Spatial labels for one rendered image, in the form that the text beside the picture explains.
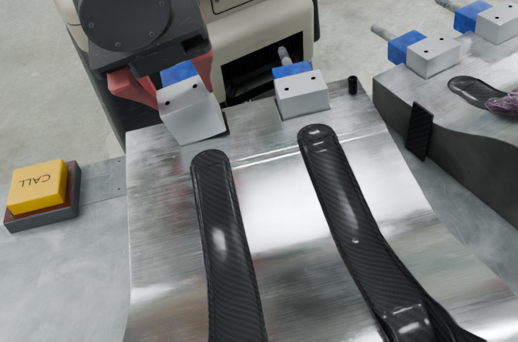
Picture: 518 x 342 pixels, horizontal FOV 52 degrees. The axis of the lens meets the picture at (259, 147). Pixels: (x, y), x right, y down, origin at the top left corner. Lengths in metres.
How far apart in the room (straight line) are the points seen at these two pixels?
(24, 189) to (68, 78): 1.86
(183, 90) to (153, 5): 0.18
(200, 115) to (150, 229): 0.12
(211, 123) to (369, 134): 0.16
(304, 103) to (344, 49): 1.72
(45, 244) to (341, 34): 1.88
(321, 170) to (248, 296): 0.15
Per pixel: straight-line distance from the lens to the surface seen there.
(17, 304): 0.61
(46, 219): 0.66
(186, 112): 0.51
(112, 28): 0.35
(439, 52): 0.65
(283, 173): 0.50
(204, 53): 0.46
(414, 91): 0.63
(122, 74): 0.48
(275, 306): 0.39
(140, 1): 0.35
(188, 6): 0.47
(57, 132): 2.22
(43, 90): 2.51
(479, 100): 0.63
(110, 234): 0.62
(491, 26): 0.71
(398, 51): 0.68
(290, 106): 0.54
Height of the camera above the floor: 1.24
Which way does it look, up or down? 43 degrees down
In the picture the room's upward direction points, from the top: 12 degrees counter-clockwise
